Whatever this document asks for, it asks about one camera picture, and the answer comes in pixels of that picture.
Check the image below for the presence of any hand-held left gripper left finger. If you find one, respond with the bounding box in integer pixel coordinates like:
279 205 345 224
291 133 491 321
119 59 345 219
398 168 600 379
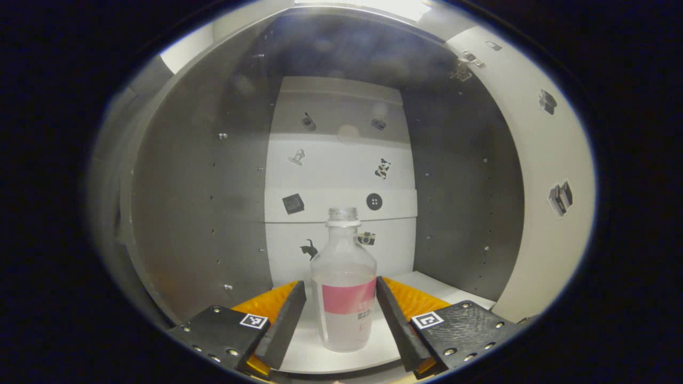
166 279 307 380

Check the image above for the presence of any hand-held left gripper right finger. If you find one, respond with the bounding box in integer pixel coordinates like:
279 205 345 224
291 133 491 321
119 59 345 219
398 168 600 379
376 275 521 380

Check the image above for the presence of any clear bottle with pink label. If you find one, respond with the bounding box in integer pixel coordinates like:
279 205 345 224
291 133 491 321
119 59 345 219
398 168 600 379
311 207 378 353

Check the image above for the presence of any beige cabinet door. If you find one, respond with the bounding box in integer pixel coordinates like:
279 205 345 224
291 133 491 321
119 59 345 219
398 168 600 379
446 26 597 323

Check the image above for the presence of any dark grey cabinet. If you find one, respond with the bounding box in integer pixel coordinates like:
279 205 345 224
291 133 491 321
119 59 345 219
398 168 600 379
88 6 526 377

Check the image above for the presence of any metal door hinge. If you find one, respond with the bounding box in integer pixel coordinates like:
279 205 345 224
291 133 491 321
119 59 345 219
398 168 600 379
450 50 485 82

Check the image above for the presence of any long ceiling light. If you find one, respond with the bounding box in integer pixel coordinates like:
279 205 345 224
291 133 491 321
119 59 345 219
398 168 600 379
299 0 433 21

